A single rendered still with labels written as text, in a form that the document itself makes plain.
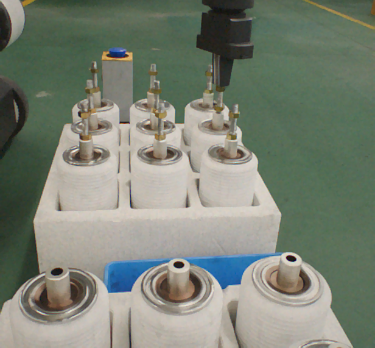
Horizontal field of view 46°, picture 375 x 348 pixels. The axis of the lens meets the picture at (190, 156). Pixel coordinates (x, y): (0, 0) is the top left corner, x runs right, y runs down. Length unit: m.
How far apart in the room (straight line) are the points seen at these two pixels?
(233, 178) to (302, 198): 0.46
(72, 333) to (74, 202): 0.32
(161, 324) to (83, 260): 0.33
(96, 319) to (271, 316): 0.17
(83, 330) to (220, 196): 0.37
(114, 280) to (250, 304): 0.30
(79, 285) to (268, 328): 0.20
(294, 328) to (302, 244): 0.53
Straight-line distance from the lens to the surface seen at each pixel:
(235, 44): 0.76
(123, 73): 1.07
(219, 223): 0.73
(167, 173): 0.70
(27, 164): 1.29
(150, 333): 0.47
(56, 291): 0.46
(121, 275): 0.73
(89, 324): 0.46
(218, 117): 0.84
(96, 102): 0.94
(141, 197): 0.73
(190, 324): 0.45
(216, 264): 0.74
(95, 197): 0.72
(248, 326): 0.51
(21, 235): 1.01
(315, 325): 0.50
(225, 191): 0.73
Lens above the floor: 0.58
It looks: 26 degrees down
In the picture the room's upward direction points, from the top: 3 degrees clockwise
